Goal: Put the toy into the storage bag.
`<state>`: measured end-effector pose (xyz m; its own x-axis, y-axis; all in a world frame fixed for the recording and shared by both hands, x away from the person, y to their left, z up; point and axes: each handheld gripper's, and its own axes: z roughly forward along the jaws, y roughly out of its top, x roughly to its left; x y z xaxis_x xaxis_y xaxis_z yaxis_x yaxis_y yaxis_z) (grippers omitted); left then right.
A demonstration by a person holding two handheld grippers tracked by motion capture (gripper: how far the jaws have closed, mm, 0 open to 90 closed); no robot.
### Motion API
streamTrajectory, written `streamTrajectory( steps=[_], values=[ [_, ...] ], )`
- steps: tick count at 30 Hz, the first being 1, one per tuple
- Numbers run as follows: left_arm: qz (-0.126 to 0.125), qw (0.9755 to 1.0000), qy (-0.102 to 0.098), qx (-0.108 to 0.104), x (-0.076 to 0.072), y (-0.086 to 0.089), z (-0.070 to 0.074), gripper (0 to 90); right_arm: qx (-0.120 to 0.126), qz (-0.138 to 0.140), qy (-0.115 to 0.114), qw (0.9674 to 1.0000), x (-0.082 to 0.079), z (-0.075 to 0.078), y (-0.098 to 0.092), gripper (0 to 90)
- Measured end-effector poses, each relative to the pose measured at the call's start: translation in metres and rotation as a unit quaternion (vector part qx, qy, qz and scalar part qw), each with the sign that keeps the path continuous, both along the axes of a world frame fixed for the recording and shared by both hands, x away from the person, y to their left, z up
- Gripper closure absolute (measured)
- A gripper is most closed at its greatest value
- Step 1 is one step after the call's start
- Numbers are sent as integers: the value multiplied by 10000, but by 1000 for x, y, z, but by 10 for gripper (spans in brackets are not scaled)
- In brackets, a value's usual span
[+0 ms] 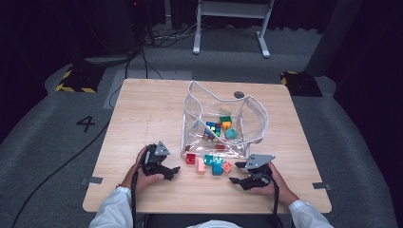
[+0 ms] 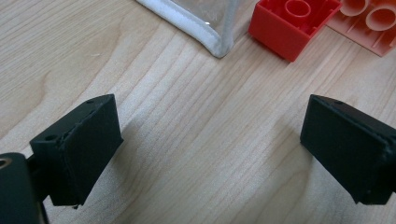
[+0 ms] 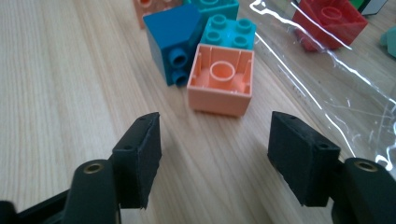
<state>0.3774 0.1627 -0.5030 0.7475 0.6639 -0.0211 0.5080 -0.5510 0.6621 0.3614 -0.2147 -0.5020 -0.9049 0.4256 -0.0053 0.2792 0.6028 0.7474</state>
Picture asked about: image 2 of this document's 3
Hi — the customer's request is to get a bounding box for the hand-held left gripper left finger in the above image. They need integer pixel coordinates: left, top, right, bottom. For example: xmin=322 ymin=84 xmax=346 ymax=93
xmin=29 ymin=93 xmax=124 ymax=208

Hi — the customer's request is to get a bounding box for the long pink building block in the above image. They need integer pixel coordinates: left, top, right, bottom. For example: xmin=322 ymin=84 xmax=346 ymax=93
xmin=326 ymin=0 xmax=396 ymax=58

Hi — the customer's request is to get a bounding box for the red building block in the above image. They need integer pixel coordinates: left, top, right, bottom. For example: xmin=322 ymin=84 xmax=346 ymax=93
xmin=247 ymin=0 xmax=343 ymax=63

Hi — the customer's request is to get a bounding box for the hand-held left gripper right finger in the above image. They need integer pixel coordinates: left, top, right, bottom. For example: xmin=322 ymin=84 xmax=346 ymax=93
xmin=300 ymin=94 xmax=396 ymax=205

